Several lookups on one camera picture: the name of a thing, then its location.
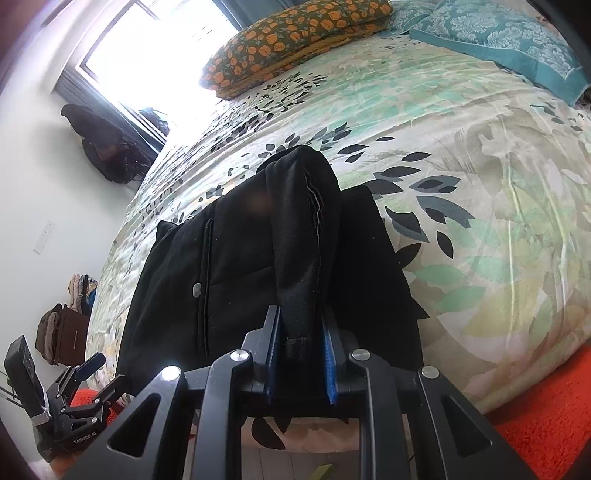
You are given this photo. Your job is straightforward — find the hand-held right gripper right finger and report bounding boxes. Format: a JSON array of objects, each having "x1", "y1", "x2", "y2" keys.
[{"x1": 321, "y1": 305, "x2": 543, "y2": 480}]

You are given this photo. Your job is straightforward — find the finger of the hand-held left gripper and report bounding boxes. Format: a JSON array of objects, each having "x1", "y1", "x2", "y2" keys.
[
  {"x1": 53, "y1": 353, "x2": 107, "y2": 398},
  {"x1": 62, "y1": 375, "x2": 127, "y2": 416}
]

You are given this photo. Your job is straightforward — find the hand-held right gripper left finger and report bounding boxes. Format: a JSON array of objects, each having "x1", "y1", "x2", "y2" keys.
[{"x1": 60, "y1": 305, "x2": 282, "y2": 480}]

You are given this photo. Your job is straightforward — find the black pants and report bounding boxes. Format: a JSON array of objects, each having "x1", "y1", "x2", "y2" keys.
[{"x1": 115, "y1": 144, "x2": 428, "y2": 402}]

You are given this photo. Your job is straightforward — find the brown drawer cabinet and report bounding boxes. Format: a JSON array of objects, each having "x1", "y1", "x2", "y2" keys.
[{"x1": 55, "y1": 307, "x2": 89, "y2": 367}]

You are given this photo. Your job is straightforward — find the brown draped garment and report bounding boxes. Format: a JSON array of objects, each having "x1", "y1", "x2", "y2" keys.
[{"x1": 36, "y1": 302, "x2": 63, "y2": 364}]

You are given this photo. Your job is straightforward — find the pile of clothes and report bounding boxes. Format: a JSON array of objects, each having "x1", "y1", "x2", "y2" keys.
[{"x1": 68, "y1": 273, "x2": 99, "y2": 317}]

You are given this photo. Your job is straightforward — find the dark hanging clothes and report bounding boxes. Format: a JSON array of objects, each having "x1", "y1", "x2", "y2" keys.
[{"x1": 61, "y1": 104, "x2": 155, "y2": 185}]

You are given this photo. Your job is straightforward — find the bed with floral sheet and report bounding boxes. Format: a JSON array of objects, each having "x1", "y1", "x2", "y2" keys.
[{"x1": 88, "y1": 9, "x2": 591, "y2": 450}]

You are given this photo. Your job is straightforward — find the orange floral pillow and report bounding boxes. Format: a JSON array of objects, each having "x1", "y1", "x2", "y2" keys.
[{"x1": 201, "y1": 0, "x2": 393, "y2": 100}]

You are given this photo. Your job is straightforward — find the window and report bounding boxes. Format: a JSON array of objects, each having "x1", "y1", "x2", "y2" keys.
[{"x1": 55, "y1": 0, "x2": 278, "y2": 148}]

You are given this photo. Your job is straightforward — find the light blue patterned pillow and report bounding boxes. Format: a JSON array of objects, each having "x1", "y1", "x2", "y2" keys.
[{"x1": 390, "y1": 0, "x2": 444, "y2": 31}]

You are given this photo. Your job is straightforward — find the teal damask pillow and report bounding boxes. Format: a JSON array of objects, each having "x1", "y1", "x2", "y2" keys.
[{"x1": 409, "y1": 0, "x2": 591, "y2": 106}]

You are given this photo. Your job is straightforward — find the white wall plate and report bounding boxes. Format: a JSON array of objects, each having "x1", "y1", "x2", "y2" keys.
[{"x1": 32, "y1": 220, "x2": 55, "y2": 254}]

